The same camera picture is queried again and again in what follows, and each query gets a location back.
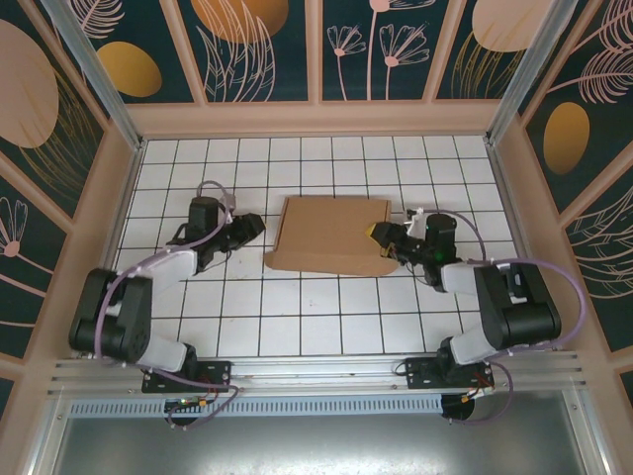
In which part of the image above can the brown cardboard paper box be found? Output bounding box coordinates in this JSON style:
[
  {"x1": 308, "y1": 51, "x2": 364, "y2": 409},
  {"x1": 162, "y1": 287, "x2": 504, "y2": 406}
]
[{"x1": 264, "y1": 195, "x2": 400, "y2": 277}]

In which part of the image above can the aluminium table edge strip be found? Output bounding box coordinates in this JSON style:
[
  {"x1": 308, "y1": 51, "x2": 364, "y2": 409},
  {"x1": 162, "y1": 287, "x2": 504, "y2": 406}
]
[
  {"x1": 73, "y1": 141, "x2": 145, "y2": 358},
  {"x1": 486, "y1": 142, "x2": 564, "y2": 353}
]

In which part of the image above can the yellow plug connector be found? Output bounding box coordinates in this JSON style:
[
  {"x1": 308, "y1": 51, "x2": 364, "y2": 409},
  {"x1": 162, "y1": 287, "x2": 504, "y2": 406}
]
[{"x1": 459, "y1": 385, "x2": 496, "y2": 405}]

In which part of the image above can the small green circuit board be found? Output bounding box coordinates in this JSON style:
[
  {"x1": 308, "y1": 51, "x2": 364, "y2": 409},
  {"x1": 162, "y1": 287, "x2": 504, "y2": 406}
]
[{"x1": 165, "y1": 395, "x2": 215, "y2": 413}]

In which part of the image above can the grey metal sheet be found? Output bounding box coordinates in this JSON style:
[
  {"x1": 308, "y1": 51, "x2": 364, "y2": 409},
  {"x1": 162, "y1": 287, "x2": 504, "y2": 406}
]
[{"x1": 27, "y1": 389, "x2": 612, "y2": 475}]

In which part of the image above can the thin black left gripper wire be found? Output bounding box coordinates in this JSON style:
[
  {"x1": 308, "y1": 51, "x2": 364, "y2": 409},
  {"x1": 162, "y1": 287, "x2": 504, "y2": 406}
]
[{"x1": 205, "y1": 246, "x2": 236, "y2": 271}]

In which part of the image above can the thin black gripper wire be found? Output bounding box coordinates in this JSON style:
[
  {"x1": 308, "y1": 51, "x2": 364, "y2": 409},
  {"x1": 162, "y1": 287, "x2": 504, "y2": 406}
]
[
  {"x1": 205, "y1": 246, "x2": 236, "y2": 271},
  {"x1": 395, "y1": 256, "x2": 431, "y2": 286}
]

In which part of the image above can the thin black right gripper wire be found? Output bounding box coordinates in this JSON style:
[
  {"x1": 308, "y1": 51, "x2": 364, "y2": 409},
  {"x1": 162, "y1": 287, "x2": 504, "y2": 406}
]
[{"x1": 395, "y1": 256, "x2": 431, "y2": 286}]

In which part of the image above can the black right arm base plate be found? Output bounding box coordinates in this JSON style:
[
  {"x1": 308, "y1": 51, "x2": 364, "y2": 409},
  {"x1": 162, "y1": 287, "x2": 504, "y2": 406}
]
[{"x1": 404, "y1": 356, "x2": 496, "y2": 392}]

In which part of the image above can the aluminium mounting rail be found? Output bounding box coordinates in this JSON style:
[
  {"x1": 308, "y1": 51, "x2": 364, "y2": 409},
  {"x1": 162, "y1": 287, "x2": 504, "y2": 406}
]
[{"x1": 47, "y1": 349, "x2": 588, "y2": 397}]

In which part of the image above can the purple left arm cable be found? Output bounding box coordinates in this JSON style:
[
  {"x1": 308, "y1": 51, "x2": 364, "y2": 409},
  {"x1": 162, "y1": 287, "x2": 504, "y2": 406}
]
[{"x1": 93, "y1": 180, "x2": 241, "y2": 431}]

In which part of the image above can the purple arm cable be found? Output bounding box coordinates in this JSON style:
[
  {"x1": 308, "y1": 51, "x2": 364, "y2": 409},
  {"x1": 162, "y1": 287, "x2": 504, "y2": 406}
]
[
  {"x1": 452, "y1": 212, "x2": 589, "y2": 427},
  {"x1": 93, "y1": 180, "x2": 241, "y2": 431}
]

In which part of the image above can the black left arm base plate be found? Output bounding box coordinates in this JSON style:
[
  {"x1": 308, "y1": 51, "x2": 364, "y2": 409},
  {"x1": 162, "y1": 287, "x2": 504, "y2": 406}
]
[{"x1": 141, "y1": 359, "x2": 233, "y2": 396}]

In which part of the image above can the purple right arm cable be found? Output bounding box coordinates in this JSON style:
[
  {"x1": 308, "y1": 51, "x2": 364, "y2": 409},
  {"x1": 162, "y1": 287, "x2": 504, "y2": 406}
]
[{"x1": 452, "y1": 212, "x2": 589, "y2": 427}]

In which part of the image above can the grey slotted cable duct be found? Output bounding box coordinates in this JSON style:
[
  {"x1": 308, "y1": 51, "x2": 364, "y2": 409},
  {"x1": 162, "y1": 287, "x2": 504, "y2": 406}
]
[{"x1": 67, "y1": 395, "x2": 445, "y2": 418}]

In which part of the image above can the aluminium frame post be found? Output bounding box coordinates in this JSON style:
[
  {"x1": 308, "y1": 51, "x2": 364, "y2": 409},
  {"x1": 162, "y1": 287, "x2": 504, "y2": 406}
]
[
  {"x1": 486, "y1": 0, "x2": 583, "y2": 147},
  {"x1": 39, "y1": 0, "x2": 148, "y2": 155}
]

